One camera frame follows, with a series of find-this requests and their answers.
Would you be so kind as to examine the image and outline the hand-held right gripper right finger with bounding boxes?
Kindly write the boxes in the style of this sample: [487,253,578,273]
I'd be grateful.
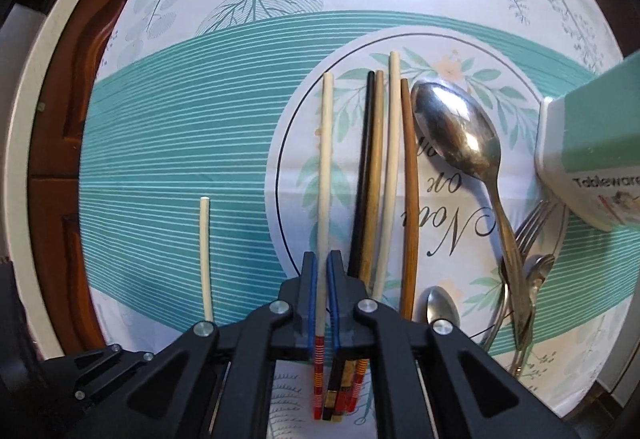
[326,250,576,439]

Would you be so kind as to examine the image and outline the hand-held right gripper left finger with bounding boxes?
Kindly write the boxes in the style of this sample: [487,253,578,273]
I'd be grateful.
[65,251,320,439]

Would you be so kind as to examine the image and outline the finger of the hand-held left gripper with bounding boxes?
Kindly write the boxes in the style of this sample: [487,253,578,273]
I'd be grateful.
[40,343,168,420]

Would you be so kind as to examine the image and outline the steel spoon with gold handle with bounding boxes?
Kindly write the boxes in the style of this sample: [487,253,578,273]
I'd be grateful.
[425,286,462,327]

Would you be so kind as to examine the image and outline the cream chopstick with red end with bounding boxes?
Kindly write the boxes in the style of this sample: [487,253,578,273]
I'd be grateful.
[199,196,215,322]
[371,50,402,300]
[312,72,335,420]

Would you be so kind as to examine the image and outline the dark brown wooden chopstick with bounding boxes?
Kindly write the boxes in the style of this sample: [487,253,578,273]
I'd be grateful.
[399,78,421,320]

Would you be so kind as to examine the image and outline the black chopstick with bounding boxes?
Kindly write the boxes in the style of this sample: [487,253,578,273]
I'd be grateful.
[322,70,376,421]

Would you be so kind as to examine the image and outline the light brown chopstick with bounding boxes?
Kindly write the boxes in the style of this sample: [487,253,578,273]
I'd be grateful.
[335,69,386,417]

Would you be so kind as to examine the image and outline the steel fork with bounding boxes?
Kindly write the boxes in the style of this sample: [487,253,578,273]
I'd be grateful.
[510,200,560,377]

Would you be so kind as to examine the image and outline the large steel spoon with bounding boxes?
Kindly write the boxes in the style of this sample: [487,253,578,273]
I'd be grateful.
[410,79,533,350]

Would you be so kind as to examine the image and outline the small steel spoon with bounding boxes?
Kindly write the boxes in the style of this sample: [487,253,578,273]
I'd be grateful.
[480,253,557,352]

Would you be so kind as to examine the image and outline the green and white utensil holder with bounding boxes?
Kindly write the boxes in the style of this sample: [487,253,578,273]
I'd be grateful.
[534,50,640,232]

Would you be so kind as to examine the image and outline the leaf printed teal tablecloth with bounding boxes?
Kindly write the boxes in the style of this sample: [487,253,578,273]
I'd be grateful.
[80,0,636,439]

